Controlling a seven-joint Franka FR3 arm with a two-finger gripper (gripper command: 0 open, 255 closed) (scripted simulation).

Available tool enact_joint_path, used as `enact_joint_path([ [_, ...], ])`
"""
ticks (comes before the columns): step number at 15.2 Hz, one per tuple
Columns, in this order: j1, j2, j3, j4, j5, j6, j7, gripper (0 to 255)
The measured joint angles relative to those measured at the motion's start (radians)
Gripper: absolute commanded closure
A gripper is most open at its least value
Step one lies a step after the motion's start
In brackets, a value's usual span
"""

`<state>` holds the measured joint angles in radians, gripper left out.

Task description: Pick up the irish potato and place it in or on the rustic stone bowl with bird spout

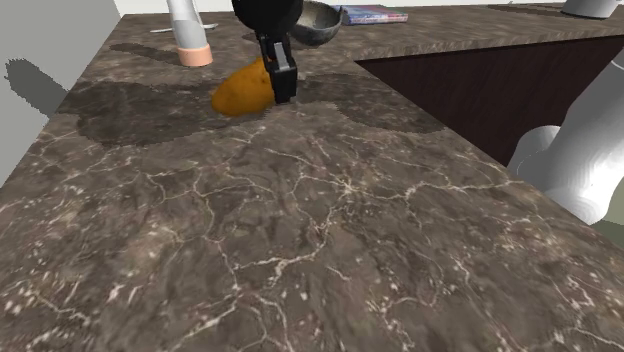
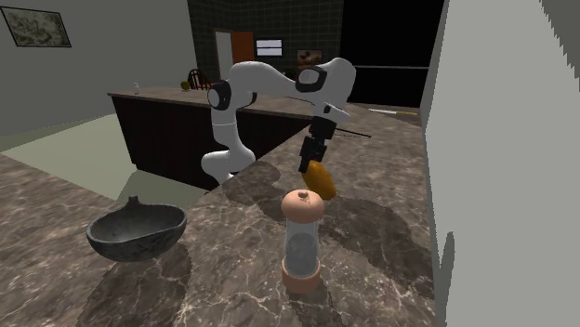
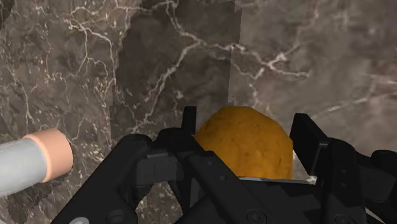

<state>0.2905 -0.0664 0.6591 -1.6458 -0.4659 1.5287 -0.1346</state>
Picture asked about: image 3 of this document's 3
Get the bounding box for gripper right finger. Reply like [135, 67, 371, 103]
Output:
[289, 113, 397, 224]

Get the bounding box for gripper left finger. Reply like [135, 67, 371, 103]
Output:
[50, 106, 274, 224]

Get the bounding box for grey cylinder with peach cap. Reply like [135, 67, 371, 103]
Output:
[0, 128, 74, 197]

